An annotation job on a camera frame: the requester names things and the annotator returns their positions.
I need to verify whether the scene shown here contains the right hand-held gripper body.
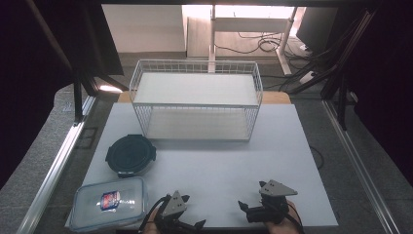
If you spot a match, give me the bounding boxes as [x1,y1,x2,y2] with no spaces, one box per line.
[245,178,299,225]

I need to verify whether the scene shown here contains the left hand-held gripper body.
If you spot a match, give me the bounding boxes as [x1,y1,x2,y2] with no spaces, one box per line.
[153,190,197,234]

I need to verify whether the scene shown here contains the clear rectangular lidded container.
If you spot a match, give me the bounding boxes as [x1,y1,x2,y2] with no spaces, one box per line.
[68,175,150,234]

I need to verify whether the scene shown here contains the dark round lidded container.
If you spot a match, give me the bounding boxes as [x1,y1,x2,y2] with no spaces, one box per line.
[104,134,158,179]

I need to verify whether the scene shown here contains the white wire two-tier rack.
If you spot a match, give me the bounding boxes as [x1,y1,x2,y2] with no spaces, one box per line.
[129,58,264,143]

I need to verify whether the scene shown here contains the person's right hand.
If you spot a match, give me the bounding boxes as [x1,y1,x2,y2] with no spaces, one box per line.
[264,200,302,234]

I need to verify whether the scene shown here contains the person's left hand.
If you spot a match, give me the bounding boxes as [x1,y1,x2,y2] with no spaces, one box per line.
[141,208,162,234]

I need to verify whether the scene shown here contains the white table sheet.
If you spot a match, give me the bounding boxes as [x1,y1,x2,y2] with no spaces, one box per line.
[63,102,339,228]

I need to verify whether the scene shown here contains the white power strip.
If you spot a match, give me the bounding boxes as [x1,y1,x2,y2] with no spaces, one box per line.
[297,70,316,86]

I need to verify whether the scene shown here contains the black metal stand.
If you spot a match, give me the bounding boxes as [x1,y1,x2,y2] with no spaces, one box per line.
[24,0,131,127]
[287,9,379,132]

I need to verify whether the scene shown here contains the dark monitor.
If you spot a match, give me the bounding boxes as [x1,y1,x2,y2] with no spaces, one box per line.
[295,7,339,55]

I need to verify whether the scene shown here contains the white cabinet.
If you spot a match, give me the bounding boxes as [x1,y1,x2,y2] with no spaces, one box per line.
[101,4,187,55]

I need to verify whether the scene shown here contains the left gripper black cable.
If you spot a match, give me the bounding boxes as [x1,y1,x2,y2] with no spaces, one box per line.
[138,195,170,234]

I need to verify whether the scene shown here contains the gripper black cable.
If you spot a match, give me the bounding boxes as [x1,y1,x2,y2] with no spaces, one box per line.
[286,202,306,234]
[138,195,170,234]

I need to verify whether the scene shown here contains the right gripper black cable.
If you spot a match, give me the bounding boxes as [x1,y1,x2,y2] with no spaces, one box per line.
[286,202,306,234]

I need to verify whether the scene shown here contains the thin black cable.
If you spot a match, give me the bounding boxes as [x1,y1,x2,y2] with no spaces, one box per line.
[308,145,325,171]

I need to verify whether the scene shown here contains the aluminium rail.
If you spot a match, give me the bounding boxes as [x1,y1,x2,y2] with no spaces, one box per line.
[15,95,97,234]
[321,98,399,234]

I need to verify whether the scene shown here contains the black floor cables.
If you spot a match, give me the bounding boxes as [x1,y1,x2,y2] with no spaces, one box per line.
[214,31,310,57]

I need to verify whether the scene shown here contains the white desk frame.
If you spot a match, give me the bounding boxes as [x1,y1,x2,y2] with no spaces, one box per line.
[207,4,299,76]

